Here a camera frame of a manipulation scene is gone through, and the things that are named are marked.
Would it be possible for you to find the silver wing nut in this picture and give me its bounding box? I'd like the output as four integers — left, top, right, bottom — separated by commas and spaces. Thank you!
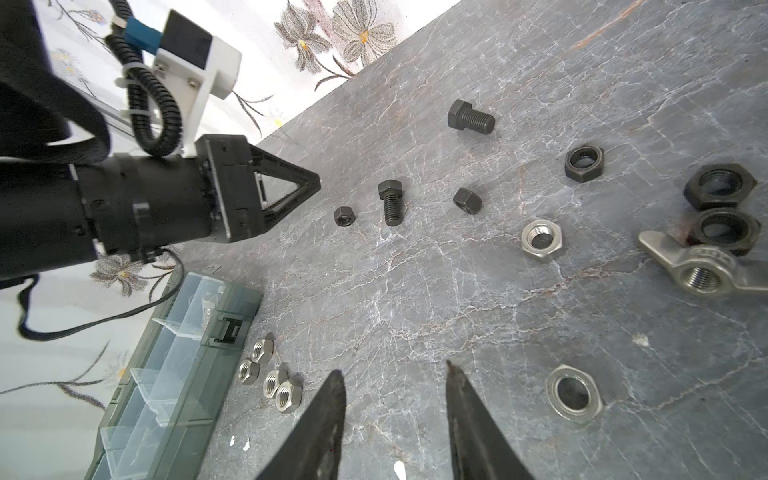
638, 231, 767, 297

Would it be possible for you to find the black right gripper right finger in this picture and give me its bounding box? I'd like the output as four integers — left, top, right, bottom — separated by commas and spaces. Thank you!
445, 361, 533, 480

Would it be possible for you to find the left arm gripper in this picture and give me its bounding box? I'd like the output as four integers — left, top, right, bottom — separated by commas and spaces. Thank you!
195, 134, 321, 243

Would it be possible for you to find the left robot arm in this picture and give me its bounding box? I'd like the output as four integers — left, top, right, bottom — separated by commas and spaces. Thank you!
1, 1, 321, 285

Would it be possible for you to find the flat silver hex nut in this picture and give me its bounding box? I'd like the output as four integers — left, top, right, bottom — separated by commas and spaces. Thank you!
545, 365, 603, 424

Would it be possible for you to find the black hex bolt left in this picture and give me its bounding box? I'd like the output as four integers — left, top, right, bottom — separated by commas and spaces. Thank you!
378, 179, 403, 226

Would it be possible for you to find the black hex bolt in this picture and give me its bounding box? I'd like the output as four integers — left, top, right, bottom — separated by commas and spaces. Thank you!
378, 179, 403, 226
447, 99, 495, 135

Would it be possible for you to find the black hex bolt far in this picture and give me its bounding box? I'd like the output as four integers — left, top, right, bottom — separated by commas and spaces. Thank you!
447, 99, 495, 135

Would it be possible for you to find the large black hex nut upper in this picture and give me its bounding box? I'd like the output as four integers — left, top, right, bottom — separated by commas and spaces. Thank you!
683, 163, 757, 211

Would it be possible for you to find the green compartment organizer box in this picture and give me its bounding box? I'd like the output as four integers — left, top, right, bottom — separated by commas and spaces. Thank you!
85, 270, 262, 479

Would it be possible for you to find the small black hex nut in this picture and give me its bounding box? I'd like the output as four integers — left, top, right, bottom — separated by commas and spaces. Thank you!
453, 187, 483, 215

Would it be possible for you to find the silver hex nut cluster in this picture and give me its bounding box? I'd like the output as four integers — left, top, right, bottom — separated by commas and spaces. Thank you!
236, 334, 304, 414

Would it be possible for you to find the black hex nut upright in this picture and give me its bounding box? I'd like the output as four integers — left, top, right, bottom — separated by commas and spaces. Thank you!
564, 144, 605, 183

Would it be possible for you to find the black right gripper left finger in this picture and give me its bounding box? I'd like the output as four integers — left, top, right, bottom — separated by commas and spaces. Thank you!
256, 370, 346, 480

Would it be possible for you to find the large black hex nut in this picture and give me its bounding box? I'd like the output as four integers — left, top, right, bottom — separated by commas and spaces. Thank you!
686, 207, 762, 257
683, 163, 757, 211

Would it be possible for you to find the large black hex nut lower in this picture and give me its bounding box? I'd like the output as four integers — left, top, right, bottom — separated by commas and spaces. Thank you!
686, 207, 762, 257

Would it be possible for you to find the tiny black hex nut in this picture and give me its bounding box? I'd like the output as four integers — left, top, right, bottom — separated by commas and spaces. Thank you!
333, 206, 356, 227

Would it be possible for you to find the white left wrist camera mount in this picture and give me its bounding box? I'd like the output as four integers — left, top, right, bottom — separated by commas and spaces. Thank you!
110, 8, 243, 160

